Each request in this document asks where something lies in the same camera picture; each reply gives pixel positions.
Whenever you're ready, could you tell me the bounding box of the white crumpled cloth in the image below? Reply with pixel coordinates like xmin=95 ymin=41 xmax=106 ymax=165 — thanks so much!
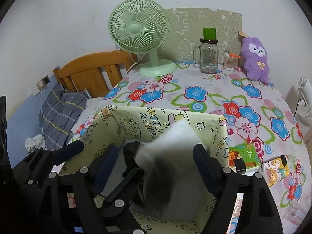
xmin=25 ymin=134 xmax=47 ymax=154

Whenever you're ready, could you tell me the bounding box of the green cup on jar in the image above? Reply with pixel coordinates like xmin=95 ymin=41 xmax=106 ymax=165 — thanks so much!
xmin=203 ymin=27 xmax=217 ymax=41

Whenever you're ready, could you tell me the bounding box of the clear plastic sleeve pack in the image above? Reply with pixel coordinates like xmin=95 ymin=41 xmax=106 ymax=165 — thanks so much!
xmin=283 ymin=200 xmax=306 ymax=226

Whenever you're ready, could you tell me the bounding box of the grey plaid pillow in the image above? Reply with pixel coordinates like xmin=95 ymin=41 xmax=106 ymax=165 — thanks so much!
xmin=39 ymin=83 xmax=90 ymax=150

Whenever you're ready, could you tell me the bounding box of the white floor fan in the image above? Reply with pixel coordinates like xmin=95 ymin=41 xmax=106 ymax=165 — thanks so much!
xmin=295 ymin=76 xmax=312 ymax=127

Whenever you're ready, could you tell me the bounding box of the floral tablecloth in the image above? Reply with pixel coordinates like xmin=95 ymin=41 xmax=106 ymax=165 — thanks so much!
xmin=70 ymin=60 xmax=308 ymax=234

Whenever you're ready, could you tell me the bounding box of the green tissue pack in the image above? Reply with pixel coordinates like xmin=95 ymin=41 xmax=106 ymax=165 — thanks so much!
xmin=229 ymin=144 xmax=261 ymax=176

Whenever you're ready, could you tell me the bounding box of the wooden bed headboard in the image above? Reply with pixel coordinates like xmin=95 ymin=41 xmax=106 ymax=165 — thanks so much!
xmin=53 ymin=50 xmax=137 ymax=98

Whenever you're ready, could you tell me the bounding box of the white cloth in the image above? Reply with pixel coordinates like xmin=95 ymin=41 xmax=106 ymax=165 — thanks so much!
xmin=25 ymin=134 xmax=47 ymax=154
xmin=141 ymin=119 xmax=204 ymax=222

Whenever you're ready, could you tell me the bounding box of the glass mason jar mug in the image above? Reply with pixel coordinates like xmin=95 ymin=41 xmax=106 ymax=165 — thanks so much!
xmin=193 ymin=37 xmax=219 ymax=74

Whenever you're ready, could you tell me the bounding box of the yellow cartoon storage box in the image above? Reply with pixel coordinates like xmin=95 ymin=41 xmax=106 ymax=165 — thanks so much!
xmin=60 ymin=105 xmax=229 ymax=233

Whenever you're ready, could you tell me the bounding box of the toothpick jar orange lid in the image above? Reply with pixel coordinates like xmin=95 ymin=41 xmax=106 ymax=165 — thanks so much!
xmin=223 ymin=50 xmax=241 ymax=71

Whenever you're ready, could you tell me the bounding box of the green patterned board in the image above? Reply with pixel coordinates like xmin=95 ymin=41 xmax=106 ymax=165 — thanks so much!
xmin=158 ymin=7 xmax=243 ymax=64

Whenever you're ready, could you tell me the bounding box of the wall power socket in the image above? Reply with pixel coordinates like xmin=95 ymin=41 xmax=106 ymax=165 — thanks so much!
xmin=36 ymin=76 xmax=50 ymax=91

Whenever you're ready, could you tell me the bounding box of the green desk fan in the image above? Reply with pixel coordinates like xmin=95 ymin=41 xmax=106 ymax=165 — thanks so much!
xmin=108 ymin=0 xmax=177 ymax=77

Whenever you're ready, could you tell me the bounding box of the yellow cartoon tissue pack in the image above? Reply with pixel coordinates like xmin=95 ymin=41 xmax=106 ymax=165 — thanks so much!
xmin=261 ymin=155 xmax=290 ymax=187

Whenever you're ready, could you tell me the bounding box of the purple plush bunny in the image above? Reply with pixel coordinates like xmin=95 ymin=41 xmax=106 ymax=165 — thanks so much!
xmin=241 ymin=37 xmax=270 ymax=84

